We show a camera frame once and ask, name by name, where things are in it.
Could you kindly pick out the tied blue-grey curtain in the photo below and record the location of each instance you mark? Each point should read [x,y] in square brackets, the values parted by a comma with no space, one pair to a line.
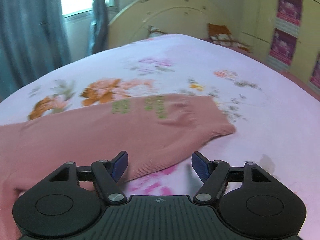
[99,27]

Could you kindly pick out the pink knit sweater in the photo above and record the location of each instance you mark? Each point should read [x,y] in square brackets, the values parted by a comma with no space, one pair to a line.
[156,131]

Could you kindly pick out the floral pink bed sheet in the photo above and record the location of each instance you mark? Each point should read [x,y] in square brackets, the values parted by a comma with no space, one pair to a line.
[276,122]

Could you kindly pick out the white patterned pillow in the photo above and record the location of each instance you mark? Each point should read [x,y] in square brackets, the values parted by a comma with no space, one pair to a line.
[154,32]

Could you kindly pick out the lower pink poster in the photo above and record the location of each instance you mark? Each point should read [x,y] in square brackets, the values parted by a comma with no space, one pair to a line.
[314,81]

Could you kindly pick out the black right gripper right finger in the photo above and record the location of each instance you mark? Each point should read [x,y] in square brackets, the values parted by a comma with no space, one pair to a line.
[248,200]

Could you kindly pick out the middle pink poster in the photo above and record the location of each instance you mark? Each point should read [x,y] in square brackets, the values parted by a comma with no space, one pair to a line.
[281,51]

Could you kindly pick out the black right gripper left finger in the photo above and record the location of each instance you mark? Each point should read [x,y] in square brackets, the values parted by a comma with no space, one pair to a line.
[71,199]

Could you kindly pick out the cream wooden headboard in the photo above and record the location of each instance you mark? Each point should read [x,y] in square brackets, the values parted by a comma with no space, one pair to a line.
[187,17]

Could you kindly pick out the orange patterned pillow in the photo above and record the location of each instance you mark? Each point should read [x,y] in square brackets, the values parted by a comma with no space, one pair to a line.
[221,35]

